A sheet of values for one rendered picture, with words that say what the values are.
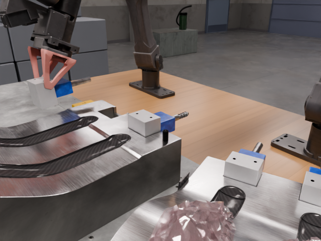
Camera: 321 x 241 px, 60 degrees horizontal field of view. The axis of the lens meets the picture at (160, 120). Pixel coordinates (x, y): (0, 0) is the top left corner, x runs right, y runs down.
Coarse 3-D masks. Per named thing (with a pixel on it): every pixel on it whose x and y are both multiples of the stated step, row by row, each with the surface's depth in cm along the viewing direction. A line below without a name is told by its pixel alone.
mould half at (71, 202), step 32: (0, 128) 51; (32, 128) 52; (96, 128) 51; (0, 160) 38; (32, 160) 42; (96, 160) 42; (128, 160) 41; (160, 160) 45; (0, 192) 30; (32, 192) 33; (64, 192) 35; (96, 192) 38; (128, 192) 42; (160, 192) 48; (0, 224) 30; (32, 224) 33; (64, 224) 36; (96, 224) 40
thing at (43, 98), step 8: (32, 80) 58; (40, 80) 57; (64, 80) 61; (80, 80) 63; (88, 80) 65; (32, 88) 57; (40, 88) 56; (56, 88) 58; (64, 88) 60; (72, 88) 61; (32, 96) 59; (40, 96) 56; (48, 96) 57; (56, 96) 59; (40, 104) 57; (48, 104) 58; (56, 104) 59
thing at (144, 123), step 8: (136, 112) 51; (144, 112) 51; (160, 112) 54; (184, 112) 56; (128, 120) 50; (136, 120) 48; (144, 120) 47; (152, 120) 48; (160, 120) 50; (168, 120) 51; (176, 120) 55; (128, 128) 51; (136, 128) 49; (144, 128) 47; (152, 128) 48; (160, 128) 50; (168, 128) 51; (144, 136) 48
